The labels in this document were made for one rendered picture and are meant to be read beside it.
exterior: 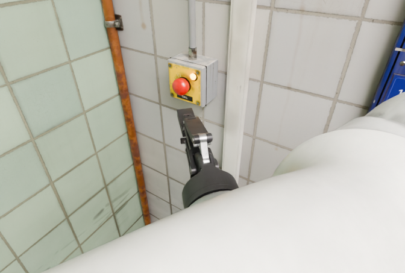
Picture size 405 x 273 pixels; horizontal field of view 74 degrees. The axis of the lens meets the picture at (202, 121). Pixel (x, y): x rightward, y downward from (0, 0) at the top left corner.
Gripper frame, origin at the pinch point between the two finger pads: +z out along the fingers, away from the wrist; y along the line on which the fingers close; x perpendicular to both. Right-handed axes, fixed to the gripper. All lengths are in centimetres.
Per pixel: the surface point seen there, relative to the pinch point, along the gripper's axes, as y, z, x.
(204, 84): -1.0, 12.6, 6.1
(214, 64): -4.3, 15.5, 9.0
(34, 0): -16.9, 28.4, -27.9
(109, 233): 67, 28, -28
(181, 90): 0.1, 12.8, 0.9
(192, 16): -14.4, 17.3, 4.6
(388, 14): -18.0, -4.0, 31.6
